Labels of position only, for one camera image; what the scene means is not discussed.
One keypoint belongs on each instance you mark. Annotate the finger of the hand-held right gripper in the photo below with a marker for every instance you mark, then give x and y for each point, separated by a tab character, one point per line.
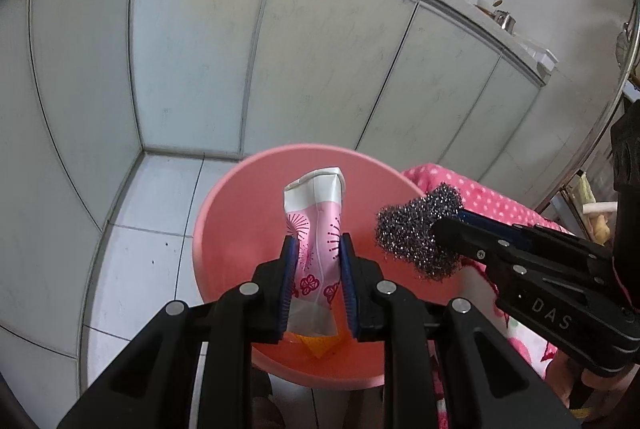
495	226
540	304

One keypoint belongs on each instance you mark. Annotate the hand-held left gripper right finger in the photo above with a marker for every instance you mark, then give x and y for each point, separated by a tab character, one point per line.
348	289

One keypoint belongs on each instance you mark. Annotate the pink polka dot cloth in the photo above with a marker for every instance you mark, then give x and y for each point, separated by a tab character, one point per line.
495	209

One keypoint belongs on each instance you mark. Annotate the steel wool scourer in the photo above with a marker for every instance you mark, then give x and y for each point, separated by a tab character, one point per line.
405	229

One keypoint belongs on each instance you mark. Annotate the pink plastic basin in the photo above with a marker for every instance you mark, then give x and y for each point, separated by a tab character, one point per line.
240	209

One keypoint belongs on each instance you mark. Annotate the pink flower print packet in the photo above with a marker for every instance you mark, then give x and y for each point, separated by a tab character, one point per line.
315	229

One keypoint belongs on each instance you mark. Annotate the white kitchen cabinet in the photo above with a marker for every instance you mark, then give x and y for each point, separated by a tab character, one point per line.
200	59

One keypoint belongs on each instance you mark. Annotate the white box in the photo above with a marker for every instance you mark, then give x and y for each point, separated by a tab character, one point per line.
540	54

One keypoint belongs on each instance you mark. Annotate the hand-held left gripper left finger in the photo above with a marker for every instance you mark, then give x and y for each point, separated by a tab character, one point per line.
289	279

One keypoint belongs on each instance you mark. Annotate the yellow cloth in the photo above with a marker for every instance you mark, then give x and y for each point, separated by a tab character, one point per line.
587	194

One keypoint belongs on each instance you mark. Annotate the orange wrapper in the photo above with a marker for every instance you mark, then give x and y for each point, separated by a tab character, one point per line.
317	346

